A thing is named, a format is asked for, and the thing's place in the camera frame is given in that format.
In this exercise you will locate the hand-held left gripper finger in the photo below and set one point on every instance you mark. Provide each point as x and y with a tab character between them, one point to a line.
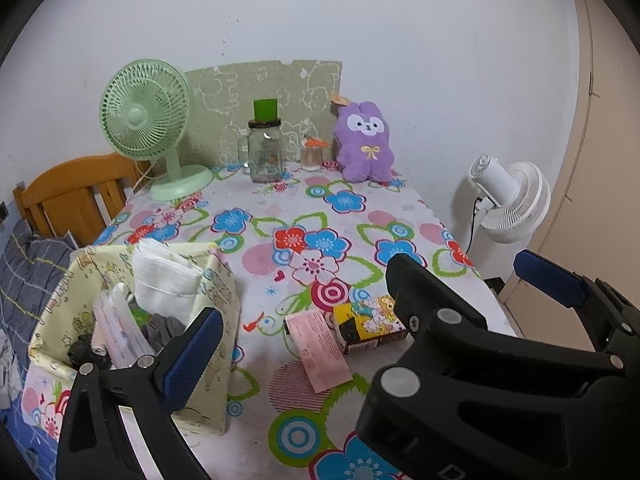
197	350

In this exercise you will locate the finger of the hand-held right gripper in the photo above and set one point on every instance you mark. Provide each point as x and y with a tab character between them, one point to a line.
450	355
550	280

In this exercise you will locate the grey cloth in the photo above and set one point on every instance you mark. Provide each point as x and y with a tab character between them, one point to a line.
160	330

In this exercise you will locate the pale yellow fabric storage box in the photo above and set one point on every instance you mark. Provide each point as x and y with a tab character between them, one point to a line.
220	290

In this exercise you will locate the white cloth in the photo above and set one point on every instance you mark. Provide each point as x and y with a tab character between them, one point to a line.
165	280
7	365

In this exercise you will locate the yellow cartoon box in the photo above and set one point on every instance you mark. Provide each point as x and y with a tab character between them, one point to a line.
370	322

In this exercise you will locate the white circulator fan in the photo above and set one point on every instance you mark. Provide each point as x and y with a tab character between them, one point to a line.
515	200

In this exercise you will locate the pink paper packet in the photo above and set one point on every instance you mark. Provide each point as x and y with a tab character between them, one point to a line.
320	350

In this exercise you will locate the beige wardrobe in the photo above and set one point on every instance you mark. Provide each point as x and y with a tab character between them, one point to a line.
605	160

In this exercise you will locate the floral tablecloth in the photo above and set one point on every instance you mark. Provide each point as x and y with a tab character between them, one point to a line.
300	240

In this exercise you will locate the grey plaid pillow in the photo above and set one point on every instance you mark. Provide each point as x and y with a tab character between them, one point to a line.
30	270

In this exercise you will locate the white crumpled cloth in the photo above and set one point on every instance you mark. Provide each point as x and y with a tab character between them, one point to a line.
7	365

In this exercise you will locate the glass jar with green lid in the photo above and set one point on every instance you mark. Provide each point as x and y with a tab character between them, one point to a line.
265	155

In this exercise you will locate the wooden bed headboard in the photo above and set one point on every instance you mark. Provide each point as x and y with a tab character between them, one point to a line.
65	185

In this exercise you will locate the small jar with orange lid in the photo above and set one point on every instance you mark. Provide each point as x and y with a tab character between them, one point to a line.
311	157

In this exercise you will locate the purple plush rabbit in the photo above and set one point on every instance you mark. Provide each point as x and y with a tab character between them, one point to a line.
365	145

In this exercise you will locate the green desk fan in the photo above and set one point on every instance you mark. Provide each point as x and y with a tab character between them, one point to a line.
145	110

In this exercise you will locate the green patterned board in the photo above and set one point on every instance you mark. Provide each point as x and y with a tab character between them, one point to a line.
235	85

